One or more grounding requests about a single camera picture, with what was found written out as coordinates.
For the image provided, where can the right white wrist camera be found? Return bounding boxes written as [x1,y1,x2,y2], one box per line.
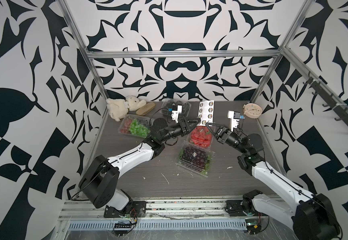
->
[228,111,245,132]

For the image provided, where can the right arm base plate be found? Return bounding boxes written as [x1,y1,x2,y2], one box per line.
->
[225,199,268,217]

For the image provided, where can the white plush toy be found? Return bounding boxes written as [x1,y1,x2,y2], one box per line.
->
[106,96,147,122]

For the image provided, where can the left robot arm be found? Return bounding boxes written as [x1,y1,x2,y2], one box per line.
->
[79,117,201,214]

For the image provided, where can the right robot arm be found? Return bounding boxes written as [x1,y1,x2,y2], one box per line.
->
[206,123,343,240]

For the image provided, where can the purple grape clamshell box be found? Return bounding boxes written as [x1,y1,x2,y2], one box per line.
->
[177,143,215,178]

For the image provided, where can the strawberry clamshell box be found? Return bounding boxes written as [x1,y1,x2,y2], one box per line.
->
[188,126,213,150]

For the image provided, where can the white fruit sticker sheet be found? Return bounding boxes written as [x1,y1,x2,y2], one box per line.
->
[198,101,215,126]

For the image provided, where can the right black controller board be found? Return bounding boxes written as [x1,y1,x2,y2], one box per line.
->
[245,219,262,235]

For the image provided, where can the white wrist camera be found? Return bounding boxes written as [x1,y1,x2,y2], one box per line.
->
[168,105,183,123]
[228,111,245,132]

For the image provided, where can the beige alarm clock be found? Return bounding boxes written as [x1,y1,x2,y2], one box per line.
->
[243,103,263,119]

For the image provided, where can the left black controller board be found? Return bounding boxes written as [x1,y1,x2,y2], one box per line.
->
[112,223,134,237]

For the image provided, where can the green grape clamshell box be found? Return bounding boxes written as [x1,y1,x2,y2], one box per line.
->
[118,115,150,138]

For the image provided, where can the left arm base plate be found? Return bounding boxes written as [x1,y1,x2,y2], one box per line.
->
[103,201,147,218]

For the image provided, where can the empty stacked clamshell boxes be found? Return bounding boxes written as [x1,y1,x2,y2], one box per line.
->
[161,99,191,117]

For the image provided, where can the black controller board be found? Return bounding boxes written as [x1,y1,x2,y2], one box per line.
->
[245,219,262,235]
[112,223,134,237]

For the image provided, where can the black wall hook rail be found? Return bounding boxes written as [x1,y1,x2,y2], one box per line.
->
[304,71,348,127]

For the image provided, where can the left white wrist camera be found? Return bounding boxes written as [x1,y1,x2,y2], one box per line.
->
[168,105,183,123]

